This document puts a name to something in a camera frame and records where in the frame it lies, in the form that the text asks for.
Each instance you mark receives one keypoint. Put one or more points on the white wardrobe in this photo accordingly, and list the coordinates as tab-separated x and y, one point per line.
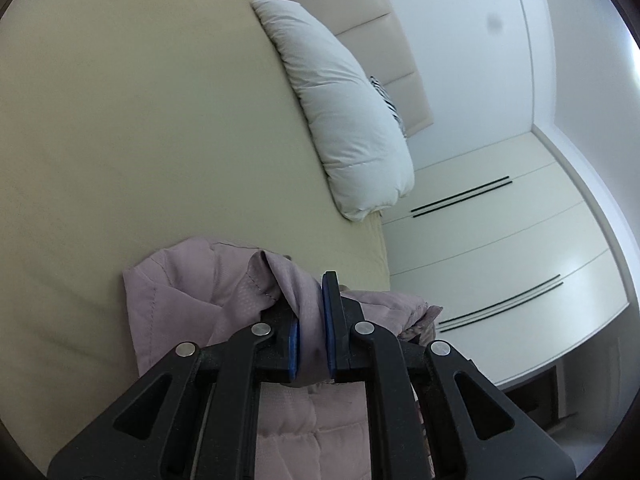
500	245

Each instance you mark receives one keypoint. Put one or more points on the bed with beige sheet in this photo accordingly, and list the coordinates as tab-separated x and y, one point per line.
125	135

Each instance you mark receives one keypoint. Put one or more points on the pink hooded puffer coat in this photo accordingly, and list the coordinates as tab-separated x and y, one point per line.
200	290

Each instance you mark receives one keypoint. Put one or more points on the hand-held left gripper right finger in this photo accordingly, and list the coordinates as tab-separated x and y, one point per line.
328	330

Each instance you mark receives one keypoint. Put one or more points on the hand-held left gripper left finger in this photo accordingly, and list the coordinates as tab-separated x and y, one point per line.
294	347

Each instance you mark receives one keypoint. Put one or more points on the cream padded headboard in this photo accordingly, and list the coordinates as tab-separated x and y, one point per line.
380	50

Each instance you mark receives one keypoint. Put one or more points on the zebra striped pillow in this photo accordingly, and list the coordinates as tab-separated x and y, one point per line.
387	102

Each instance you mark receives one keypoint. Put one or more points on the white pillow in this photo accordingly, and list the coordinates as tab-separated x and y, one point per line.
345	125

